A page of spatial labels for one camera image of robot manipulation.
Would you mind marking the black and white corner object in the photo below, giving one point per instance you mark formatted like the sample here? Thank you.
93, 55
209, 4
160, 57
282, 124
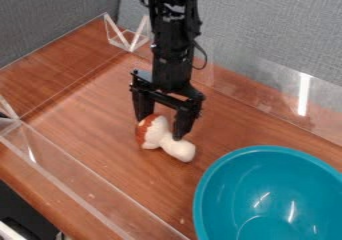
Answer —
22, 218

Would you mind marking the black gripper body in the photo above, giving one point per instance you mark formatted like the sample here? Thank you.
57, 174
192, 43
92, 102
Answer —
167, 85

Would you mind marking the clear acrylic barrier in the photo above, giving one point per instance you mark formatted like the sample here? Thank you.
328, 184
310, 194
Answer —
288, 94
83, 204

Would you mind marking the clear acrylic back barrier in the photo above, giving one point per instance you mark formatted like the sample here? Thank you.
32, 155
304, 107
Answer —
288, 94

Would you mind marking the clear acrylic front barrier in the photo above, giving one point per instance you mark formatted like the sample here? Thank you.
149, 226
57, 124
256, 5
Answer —
83, 204

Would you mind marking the red and white toy mushroom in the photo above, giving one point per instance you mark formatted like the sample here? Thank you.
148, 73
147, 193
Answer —
153, 135

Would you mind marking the blue plastic bowl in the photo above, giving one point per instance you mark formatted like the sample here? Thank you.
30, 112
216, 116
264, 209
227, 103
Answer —
268, 193

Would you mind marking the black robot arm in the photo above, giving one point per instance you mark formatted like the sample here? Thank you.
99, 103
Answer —
175, 25

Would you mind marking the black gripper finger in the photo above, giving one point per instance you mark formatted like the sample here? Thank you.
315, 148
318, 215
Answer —
143, 105
184, 119

